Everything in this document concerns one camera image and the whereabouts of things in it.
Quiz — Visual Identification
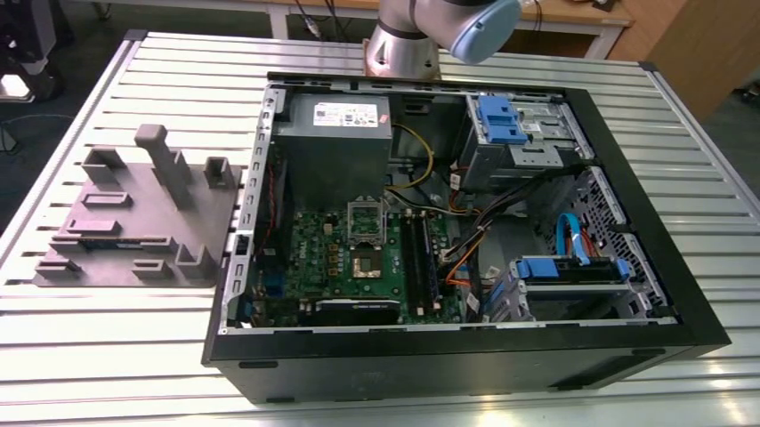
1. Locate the CPU socket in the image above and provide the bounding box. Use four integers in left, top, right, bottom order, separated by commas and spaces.
348, 255, 388, 280

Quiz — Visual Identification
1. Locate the grey parts rack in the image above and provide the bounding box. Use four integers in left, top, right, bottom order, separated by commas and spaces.
31, 124, 248, 289

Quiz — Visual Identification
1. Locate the green RAM stick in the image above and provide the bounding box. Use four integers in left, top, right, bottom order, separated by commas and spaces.
75, 239, 146, 251

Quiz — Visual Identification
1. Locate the grey power supply unit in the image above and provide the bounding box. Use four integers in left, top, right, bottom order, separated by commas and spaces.
272, 93, 393, 210

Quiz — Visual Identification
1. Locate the green motherboard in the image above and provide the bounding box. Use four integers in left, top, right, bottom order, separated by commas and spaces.
240, 206, 467, 326

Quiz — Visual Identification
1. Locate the metal socket cover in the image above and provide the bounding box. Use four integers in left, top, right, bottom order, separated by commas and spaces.
345, 197, 391, 248

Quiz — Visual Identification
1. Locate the RAM slot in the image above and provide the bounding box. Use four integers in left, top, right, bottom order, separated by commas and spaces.
400, 211, 413, 313
411, 211, 424, 313

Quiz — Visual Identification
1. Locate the black graphics card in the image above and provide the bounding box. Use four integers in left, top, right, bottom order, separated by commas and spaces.
299, 296, 401, 326

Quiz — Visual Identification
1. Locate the silver drive cage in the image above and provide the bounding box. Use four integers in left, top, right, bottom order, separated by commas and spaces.
460, 91, 594, 192

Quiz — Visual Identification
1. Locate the black PC case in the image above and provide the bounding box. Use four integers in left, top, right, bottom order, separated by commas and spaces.
200, 70, 733, 406

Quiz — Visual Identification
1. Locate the hard disk in blue carrier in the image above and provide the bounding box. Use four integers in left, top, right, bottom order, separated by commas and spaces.
514, 256, 631, 286

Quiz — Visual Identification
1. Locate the wooden desk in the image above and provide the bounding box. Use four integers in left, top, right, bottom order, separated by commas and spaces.
265, 0, 636, 59

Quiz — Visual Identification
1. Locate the silver disk bay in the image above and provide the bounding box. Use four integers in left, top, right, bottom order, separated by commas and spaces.
483, 255, 678, 324

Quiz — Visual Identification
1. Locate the wooden cabinet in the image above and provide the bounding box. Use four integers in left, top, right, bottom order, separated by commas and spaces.
607, 0, 760, 121

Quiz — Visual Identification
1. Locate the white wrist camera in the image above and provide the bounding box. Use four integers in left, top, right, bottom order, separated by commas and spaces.
0, 73, 34, 102

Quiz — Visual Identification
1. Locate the black cable metal plug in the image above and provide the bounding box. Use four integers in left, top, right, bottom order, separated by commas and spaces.
295, 0, 325, 39

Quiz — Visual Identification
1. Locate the thin red wire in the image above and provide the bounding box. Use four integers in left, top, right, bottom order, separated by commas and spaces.
254, 159, 281, 259

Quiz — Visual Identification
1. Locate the yellow wire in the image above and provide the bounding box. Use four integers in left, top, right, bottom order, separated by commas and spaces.
384, 123, 435, 192

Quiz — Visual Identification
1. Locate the grey wire bundle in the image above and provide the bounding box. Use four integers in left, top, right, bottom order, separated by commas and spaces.
401, 202, 476, 219

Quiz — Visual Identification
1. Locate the blue plastic drive bracket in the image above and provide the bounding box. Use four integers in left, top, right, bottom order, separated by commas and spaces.
476, 95, 530, 146

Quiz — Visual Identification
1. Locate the orange wire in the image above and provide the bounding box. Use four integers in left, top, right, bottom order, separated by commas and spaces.
441, 248, 476, 286

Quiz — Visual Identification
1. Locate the black cable bundle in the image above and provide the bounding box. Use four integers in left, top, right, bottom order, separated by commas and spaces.
441, 166, 594, 263

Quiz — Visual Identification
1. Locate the blue SATA wire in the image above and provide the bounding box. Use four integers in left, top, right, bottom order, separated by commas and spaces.
556, 212, 594, 266

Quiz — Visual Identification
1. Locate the red SATA wire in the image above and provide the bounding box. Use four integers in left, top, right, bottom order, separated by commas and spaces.
572, 226, 602, 262

